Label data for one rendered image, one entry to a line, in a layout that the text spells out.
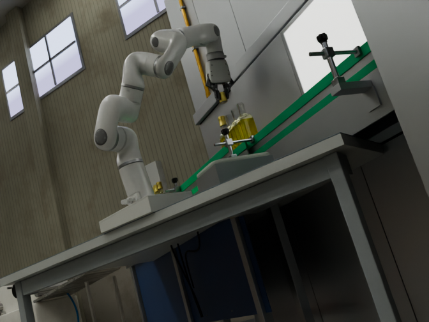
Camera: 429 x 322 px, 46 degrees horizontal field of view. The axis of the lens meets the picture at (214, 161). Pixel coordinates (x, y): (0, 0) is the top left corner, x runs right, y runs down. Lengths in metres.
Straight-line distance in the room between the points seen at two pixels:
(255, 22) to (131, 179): 0.88
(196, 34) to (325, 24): 0.53
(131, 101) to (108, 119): 0.12
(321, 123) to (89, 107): 5.86
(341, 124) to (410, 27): 0.48
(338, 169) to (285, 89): 0.70
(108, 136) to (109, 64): 5.29
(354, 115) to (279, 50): 0.66
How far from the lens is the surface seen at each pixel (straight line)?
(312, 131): 1.59
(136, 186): 1.79
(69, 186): 7.43
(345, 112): 1.47
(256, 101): 2.18
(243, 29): 2.30
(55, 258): 2.04
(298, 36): 1.93
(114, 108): 1.78
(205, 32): 2.07
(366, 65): 1.43
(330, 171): 1.39
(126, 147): 1.85
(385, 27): 1.13
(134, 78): 1.85
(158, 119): 6.30
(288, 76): 1.98
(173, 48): 1.88
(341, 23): 1.75
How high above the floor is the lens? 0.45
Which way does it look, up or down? 14 degrees up
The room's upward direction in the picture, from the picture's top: 16 degrees counter-clockwise
